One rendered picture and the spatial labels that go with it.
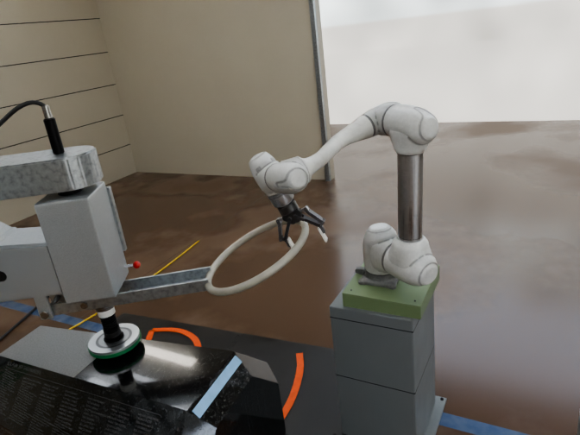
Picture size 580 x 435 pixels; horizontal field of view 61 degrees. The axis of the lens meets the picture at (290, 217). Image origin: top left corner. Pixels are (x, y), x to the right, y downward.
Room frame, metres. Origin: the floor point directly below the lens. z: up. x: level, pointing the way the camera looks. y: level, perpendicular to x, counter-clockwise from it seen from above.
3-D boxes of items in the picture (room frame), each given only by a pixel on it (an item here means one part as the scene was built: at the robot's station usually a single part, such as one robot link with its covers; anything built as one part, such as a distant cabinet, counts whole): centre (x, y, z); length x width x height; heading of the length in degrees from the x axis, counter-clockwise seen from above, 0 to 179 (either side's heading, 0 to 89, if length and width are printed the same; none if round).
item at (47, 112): (1.81, 0.81, 1.80); 0.04 x 0.04 x 0.17
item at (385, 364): (2.07, -0.40, 0.40); 0.50 x 0.50 x 0.80; 59
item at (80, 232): (1.80, 0.89, 1.34); 0.36 x 0.22 x 0.45; 91
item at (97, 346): (1.81, 0.81, 0.89); 0.21 x 0.21 x 0.01
